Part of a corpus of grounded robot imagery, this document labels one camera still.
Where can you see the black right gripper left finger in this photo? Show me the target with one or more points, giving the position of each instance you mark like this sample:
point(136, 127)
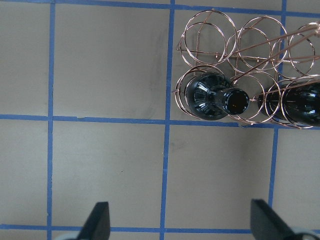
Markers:
point(97, 225)

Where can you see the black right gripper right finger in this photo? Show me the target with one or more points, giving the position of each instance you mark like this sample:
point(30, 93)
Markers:
point(265, 224)

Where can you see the dark wine bottle right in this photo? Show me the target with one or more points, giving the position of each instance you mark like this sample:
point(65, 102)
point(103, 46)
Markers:
point(300, 105)

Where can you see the dark wine bottle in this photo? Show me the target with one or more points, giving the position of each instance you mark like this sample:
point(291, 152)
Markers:
point(300, 105)
point(211, 96)

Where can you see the dark wine bottle left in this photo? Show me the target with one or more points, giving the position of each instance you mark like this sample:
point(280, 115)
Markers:
point(211, 96)

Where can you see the copper wire bottle basket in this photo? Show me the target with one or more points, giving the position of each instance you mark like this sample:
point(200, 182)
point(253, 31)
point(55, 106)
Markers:
point(260, 57)

